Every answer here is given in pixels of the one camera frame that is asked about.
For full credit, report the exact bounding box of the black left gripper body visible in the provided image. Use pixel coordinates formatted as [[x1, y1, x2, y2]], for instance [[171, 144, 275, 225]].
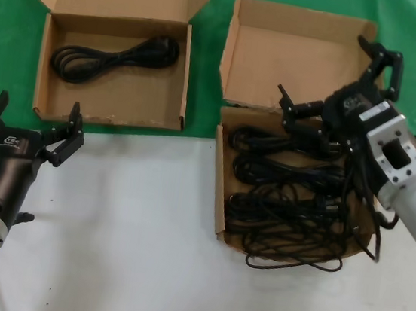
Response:
[[0, 124, 48, 236]]

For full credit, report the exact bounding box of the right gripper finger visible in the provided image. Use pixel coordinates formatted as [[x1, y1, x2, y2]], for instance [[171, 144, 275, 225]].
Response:
[[350, 35, 408, 104], [270, 82, 341, 151]]

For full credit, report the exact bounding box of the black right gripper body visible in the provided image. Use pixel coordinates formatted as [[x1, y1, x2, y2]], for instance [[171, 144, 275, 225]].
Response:
[[312, 77, 396, 197]]

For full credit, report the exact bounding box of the black power cord bundle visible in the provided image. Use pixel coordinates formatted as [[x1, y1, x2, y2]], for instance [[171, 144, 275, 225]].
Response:
[[230, 123, 347, 162], [230, 153, 348, 191], [48, 22, 182, 96], [225, 182, 349, 229]]

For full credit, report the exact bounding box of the cardboard box with torn lid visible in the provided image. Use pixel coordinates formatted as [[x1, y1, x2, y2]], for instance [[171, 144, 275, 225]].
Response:
[[196, 0, 405, 267]]

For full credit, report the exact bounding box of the cardboard box with neat lid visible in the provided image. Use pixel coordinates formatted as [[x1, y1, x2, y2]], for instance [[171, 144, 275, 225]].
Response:
[[13, 0, 212, 139]]

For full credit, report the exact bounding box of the black left wrist plug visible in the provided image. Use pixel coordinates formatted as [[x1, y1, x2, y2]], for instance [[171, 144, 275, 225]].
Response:
[[12, 210, 37, 227]]

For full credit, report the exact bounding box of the green table cloth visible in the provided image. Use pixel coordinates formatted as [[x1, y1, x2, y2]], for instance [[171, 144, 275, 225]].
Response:
[[0, 0, 416, 175]]

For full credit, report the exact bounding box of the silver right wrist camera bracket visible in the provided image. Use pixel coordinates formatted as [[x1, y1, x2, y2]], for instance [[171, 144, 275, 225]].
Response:
[[359, 110, 416, 190]]

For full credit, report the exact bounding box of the thin black tangled cable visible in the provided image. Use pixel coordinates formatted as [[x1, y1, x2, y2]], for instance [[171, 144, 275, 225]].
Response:
[[235, 205, 352, 282]]

